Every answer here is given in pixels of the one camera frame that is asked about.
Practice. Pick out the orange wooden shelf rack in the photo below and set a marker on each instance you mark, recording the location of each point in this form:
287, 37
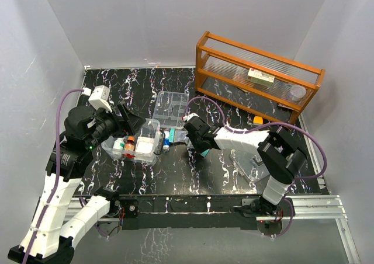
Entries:
221, 72

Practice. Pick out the brown syrup bottle orange cap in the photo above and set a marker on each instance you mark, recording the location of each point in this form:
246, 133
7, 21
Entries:
130, 144

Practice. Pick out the black front mounting rail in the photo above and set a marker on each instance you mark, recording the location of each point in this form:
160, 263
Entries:
244, 211

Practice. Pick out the teal topped packet under gauze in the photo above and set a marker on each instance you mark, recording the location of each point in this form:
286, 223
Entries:
177, 136

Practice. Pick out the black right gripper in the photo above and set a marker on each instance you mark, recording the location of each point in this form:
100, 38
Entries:
198, 149

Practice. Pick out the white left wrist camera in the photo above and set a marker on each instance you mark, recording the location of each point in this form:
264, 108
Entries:
98, 97

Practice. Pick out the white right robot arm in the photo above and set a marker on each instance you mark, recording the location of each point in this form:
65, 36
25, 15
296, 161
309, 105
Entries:
276, 148

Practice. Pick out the white gauze dressing packet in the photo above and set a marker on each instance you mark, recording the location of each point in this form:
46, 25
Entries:
144, 145

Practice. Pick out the clear medicine kit box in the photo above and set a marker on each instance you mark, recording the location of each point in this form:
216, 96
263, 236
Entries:
151, 128

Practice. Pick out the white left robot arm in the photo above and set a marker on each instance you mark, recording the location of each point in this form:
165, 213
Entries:
50, 239

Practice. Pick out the clear plastic cup on shelf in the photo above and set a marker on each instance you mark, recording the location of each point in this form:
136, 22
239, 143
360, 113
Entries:
297, 93

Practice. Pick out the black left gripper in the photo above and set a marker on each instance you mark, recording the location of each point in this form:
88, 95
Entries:
134, 122

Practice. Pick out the clear kit box lid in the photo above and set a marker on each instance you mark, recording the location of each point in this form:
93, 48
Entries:
249, 166

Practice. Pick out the blue white bandage roll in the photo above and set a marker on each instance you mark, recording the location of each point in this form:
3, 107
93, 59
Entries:
166, 144

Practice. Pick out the teal topped cotton swab bag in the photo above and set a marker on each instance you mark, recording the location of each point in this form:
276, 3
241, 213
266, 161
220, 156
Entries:
204, 153

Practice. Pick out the cream medicine box on shelf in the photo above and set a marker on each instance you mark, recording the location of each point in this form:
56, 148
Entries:
259, 77

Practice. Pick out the clear compartment organizer tray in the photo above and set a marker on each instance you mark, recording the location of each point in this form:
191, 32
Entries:
170, 108

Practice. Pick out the white medicine bottle green label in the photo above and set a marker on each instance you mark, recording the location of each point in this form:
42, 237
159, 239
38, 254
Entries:
118, 146

